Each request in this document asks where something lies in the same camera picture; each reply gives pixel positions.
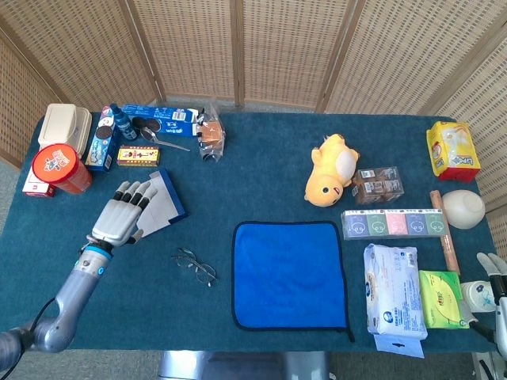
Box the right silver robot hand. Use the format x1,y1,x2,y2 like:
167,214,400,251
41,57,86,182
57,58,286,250
459,252,507,357

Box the teal table cover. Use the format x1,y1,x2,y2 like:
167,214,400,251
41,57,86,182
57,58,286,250
0,112,502,353

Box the multicolour pocket tissue pack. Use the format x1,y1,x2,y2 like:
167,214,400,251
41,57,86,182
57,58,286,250
340,207,451,241

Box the small yellow red box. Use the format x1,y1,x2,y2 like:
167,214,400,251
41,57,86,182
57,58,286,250
116,145,162,168

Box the metal spoon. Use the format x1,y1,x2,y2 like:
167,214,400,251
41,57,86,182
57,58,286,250
140,126,192,153

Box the long blue cookie box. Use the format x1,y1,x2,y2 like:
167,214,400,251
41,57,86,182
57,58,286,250
120,104,201,139

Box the white wet wipes pack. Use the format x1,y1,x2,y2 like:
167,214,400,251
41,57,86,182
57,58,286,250
363,243,429,359

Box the cream bowl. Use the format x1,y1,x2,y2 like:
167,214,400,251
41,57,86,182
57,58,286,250
441,188,486,230

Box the cream plastic lunch box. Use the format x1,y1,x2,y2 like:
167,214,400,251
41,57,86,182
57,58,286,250
37,102,93,159

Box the white floral cup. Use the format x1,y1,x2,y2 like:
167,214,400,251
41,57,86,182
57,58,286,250
461,279,498,314

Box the wire-frame eyeglasses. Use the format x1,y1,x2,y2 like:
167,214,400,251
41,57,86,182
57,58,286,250
172,247,218,287

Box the blue spray bottle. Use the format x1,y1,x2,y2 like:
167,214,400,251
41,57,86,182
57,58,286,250
109,103,139,142

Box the yellow plush toy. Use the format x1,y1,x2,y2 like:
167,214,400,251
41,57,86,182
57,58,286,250
303,133,360,207

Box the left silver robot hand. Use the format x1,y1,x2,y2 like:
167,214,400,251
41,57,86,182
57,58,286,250
86,180,158,246

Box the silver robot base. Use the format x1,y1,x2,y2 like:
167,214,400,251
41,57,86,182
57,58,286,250
158,350,330,380

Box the wooden rattan folding screen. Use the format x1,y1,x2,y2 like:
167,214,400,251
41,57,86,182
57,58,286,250
0,0,507,257

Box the green tissue pack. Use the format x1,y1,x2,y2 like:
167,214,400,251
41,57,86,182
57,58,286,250
417,269,471,330

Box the yellow red snack bag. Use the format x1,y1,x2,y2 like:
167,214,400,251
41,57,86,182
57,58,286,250
425,120,482,184

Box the short blue cookie box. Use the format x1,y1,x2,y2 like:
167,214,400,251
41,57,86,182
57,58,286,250
85,105,122,173

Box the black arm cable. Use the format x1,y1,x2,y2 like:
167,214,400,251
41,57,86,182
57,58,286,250
0,296,59,377

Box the blue microfiber cloth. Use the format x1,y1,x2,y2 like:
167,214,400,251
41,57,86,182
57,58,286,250
231,220,356,344

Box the red snack can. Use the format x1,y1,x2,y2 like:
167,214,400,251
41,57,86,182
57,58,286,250
31,142,94,195

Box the blue glasses case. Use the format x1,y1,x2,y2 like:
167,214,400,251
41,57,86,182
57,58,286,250
136,168,189,239

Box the clear bag of bread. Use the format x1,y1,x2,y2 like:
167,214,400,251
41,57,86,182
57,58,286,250
196,103,227,163

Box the wooden rolling pin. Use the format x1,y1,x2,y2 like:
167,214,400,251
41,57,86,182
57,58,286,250
429,189,462,276

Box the clear box of brown sweets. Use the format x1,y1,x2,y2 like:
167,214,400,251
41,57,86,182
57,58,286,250
351,165,406,206

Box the small red white box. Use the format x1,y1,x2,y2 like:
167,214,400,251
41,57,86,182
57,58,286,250
21,173,57,198

